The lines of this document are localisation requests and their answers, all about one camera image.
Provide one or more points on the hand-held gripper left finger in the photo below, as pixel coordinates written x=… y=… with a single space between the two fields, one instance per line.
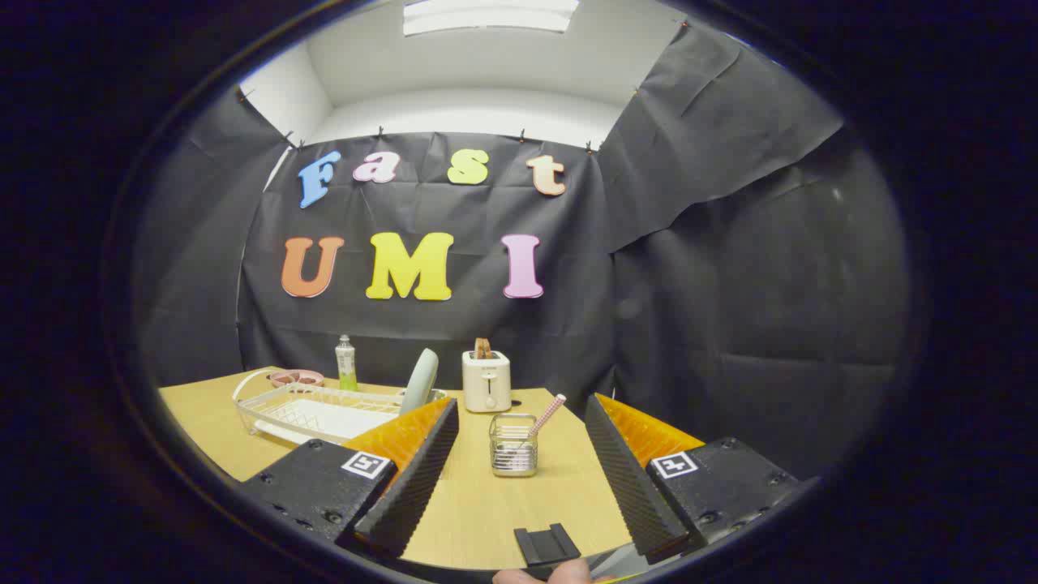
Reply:
x=409 y=483

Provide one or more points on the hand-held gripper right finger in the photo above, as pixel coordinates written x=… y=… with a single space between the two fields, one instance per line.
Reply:
x=628 y=483

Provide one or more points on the light green plate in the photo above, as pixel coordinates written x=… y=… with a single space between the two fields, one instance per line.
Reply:
x=420 y=381

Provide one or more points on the pink plate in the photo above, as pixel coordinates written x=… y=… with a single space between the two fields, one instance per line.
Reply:
x=296 y=378

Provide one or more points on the small black holder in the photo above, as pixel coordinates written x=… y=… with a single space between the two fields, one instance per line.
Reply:
x=547 y=545

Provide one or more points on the white toaster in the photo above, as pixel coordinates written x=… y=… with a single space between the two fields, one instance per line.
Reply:
x=486 y=385

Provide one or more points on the clear bottle with green liquid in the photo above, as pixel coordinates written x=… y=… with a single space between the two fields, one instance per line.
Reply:
x=346 y=369

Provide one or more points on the brown bread slice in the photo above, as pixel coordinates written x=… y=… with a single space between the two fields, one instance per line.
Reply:
x=482 y=349

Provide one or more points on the black backdrop cloth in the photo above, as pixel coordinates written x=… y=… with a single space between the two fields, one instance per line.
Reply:
x=730 y=284

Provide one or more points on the ceiling light panel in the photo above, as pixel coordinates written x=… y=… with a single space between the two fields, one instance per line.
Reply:
x=491 y=16

